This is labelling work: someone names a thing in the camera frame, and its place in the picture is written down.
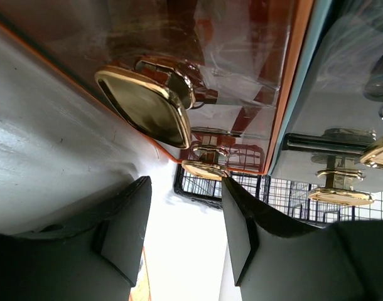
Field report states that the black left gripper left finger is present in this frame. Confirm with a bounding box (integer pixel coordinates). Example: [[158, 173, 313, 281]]
[[0, 176, 152, 300]]

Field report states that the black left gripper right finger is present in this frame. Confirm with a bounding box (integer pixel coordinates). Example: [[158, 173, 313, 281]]
[[222, 177, 383, 300]]

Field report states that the orange highlighter marker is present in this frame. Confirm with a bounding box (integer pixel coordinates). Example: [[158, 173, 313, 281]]
[[129, 248, 151, 301]]

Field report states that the teal wooden drawer box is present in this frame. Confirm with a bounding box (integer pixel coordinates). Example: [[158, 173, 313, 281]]
[[0, 0, 383, 208]]

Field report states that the black wire mesh organizer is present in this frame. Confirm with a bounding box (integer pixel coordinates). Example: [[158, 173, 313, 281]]
[[174, 147, 383, 225]]

